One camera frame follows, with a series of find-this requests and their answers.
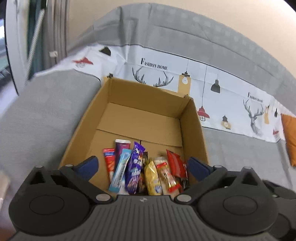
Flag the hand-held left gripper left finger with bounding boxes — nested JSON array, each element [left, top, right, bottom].
[[23, 156, 111, 204]]

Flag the yellow snack packet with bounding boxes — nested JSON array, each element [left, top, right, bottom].
[[144, 159, 162, 196]]

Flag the cardboard box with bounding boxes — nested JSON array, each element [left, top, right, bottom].
[[59, 77, 210, 198]]

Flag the orange cushion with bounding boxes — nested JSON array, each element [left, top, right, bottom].
[[281, 113, 296, 167]]

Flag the red and blue snack packet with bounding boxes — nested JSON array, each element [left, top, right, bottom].
[[103, 148, 116, 183]]

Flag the clear packet with red label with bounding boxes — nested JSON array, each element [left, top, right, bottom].
[[154, 156, 181, 195]]

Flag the grey curtain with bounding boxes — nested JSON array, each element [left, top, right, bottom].
[[28, 0, 70, 72]]

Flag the glossy red snack packet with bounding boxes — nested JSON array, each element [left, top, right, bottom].
[[166, 149, 187, 179]]

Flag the white window frame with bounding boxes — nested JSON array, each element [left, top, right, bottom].
[[5, 0, 30, 95]]

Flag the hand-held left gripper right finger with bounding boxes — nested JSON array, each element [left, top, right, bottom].
[[174, 157, 264, 204]]

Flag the long purple and white packet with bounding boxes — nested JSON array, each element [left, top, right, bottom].
[[115, 139, 131, 160]]

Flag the striped pole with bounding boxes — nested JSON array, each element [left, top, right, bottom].
[[24, 9, 46, 81]]

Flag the dark brown snack packet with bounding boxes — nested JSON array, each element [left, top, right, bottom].
[[139, 152, 149, 193]]

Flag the light blue snack packet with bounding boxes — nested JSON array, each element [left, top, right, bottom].
[[109, 149, 132, 193]]

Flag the purple snack packet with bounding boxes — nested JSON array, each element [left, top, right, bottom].
[[125, 142, 146, 194]]

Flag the white printed cloth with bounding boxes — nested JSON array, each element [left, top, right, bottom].
[[32, 44, 289, 143]]

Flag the grey sofa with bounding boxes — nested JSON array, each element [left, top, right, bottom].
[[0, 3, 296, 204]]

